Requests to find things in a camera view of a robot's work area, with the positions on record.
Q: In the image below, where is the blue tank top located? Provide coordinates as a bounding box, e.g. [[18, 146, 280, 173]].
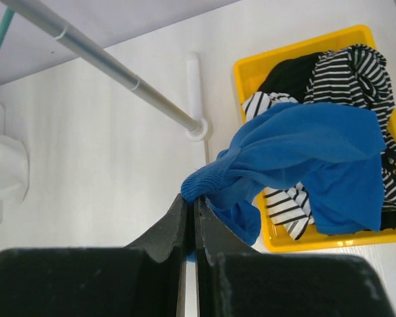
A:
[[181, 102, 385, 245]]

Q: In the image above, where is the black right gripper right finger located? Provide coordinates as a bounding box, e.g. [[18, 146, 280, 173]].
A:
[[193, 197, 395, 316]]

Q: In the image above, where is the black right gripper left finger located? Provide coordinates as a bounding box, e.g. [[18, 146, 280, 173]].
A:
[[0, 197, 187, 316]]

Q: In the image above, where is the silver clothes rack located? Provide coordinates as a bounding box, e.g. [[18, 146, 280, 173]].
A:
[[0, 0, 213, 225]]

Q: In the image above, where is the black garment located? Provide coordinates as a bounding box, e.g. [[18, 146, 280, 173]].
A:
[[257, 52, 322, 103]]

